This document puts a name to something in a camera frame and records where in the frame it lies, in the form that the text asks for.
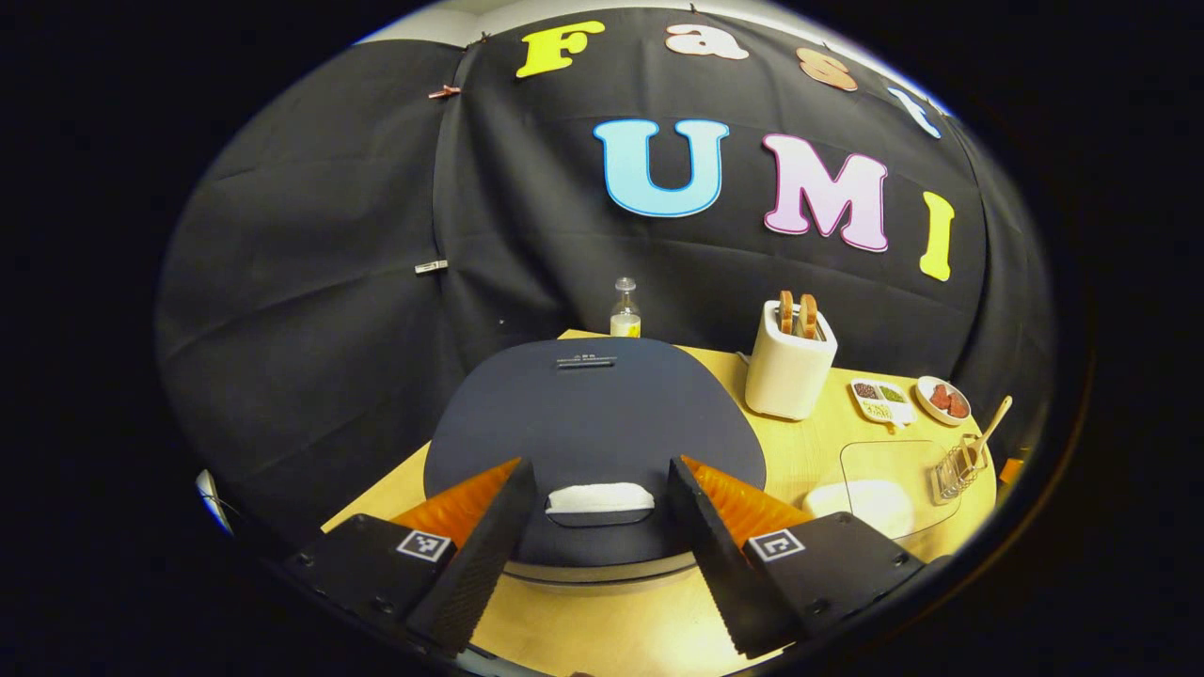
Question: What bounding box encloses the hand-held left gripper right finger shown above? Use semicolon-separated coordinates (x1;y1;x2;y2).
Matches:
668;455;946;659

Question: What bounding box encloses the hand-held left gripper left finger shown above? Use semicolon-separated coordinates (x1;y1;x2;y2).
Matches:
285;457;539;657

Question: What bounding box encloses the wooden spoon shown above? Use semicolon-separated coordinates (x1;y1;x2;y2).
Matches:
955;395;1014;471

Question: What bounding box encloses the metal wire chopstick holder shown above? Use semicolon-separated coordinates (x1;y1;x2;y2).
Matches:
931;442;990;506

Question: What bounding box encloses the dark blue rice cooker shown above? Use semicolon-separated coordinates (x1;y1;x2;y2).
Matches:
423;337;768;586

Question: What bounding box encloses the round white plate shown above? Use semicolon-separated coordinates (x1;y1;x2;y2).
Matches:
915;376;973;427

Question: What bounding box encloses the white divided dish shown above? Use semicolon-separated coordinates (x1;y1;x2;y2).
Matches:
848;377;917;429

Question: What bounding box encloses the white toaster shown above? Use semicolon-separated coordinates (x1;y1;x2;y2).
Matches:
744;299;839;421

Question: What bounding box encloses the small glass bottle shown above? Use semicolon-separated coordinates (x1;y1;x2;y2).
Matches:
610;276;642;339

